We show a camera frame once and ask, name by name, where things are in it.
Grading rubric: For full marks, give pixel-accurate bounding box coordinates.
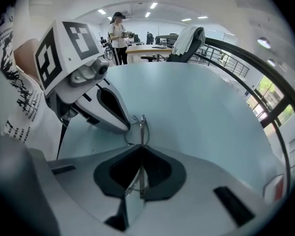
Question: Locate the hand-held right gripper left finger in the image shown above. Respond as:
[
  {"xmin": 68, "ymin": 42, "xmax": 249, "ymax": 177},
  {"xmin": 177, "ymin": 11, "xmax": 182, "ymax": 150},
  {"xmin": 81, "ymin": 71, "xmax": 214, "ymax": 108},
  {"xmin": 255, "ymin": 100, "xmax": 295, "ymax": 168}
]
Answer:
[{"xmin": 29, "ymin": 144, "xmax": 143, "ymax": 225}]

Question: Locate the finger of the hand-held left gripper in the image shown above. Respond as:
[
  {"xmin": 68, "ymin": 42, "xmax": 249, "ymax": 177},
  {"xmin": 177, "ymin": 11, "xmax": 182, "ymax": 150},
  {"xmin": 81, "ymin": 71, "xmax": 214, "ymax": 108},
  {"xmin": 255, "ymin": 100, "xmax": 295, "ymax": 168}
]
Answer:
[
  {"xmin": 75, "ymin": 87, "xmax": 128, "ymax": 134},
  {"xmin": 98, "ymin": 79, "xmax": 131, "ymax": 131}
]

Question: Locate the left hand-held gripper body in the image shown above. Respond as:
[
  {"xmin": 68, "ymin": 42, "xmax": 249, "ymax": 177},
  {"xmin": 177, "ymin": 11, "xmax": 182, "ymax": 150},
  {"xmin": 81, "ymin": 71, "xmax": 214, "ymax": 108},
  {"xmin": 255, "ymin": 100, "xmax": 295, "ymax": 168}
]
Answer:
[{"xmin": 33, "ymin": 20, "xmax": 111, "ymax": 122}]

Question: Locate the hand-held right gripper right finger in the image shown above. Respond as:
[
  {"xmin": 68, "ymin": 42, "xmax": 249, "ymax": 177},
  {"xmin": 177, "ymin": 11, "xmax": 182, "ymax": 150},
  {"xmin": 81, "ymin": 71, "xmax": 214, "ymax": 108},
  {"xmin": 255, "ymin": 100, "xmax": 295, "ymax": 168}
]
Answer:
[{"xmin": 127, "ymin": 145, "xmax": 278, "ymax": 236}]

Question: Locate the thin metal wire piece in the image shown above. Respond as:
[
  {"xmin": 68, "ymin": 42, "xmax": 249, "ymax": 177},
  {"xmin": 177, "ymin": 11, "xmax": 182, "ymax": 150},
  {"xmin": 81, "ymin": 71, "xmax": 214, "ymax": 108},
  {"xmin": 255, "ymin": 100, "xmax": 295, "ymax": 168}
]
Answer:
[{"xmin": 124, "ymin": 114, "xmax": 150, "ymax": 200}]

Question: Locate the person's left forearm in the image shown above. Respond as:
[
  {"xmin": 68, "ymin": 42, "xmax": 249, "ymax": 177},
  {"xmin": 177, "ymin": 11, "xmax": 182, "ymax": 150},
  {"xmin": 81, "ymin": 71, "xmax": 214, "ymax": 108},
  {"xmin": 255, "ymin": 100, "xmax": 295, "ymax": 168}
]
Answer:
[{"xmin": 13, "ymin": 38, "xmax": 44, "ymax": 85}]

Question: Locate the wooden desk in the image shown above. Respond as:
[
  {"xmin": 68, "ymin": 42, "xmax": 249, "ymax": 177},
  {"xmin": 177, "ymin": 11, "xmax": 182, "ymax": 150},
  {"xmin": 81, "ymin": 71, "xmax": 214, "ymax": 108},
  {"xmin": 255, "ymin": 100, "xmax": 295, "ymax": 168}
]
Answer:
[{"xmin": 125, "ymin": 44, "xmax": 174, "ymax": 63}]

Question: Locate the person's white printed shirt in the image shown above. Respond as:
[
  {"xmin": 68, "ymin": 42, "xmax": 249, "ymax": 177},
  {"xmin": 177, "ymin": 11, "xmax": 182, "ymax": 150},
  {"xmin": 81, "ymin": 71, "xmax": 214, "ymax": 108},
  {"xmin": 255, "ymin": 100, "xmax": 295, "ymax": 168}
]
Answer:
[{"xmin": 0, "ymin": 6, "xmax": 63, "ymax": 162}]

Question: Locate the white cloth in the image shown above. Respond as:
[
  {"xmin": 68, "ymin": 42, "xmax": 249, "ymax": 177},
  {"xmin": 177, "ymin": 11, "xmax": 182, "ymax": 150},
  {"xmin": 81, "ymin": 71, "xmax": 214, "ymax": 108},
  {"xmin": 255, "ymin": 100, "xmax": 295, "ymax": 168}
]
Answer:
[{"xmin": 172, "ymin": 26, "xmax": 200, "ymax": 56}]

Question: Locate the dark grey high-back chair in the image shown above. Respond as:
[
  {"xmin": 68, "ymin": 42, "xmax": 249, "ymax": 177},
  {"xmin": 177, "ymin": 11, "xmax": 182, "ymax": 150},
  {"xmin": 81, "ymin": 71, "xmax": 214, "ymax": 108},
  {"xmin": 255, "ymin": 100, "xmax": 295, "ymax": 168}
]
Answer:
[{"xmin": 166, "ymin": 26, "xmax": 207, "ymax": 63}]

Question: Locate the large window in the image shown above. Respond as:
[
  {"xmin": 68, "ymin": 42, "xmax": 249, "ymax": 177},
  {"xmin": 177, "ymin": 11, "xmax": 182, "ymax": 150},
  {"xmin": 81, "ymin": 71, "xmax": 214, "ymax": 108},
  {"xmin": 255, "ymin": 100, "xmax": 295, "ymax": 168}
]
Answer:
[{"xmin": 245, "ymin": 75, "xmax": 295, "ymax": 132}]

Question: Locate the black curved railing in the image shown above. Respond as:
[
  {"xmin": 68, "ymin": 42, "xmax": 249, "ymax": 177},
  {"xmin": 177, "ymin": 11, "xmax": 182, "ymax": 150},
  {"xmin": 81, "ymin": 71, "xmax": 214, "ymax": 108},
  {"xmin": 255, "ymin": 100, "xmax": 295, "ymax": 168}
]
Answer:
[{"xmin": 194, "ymin": 37, "xmax": 295, "ymax": 191}]

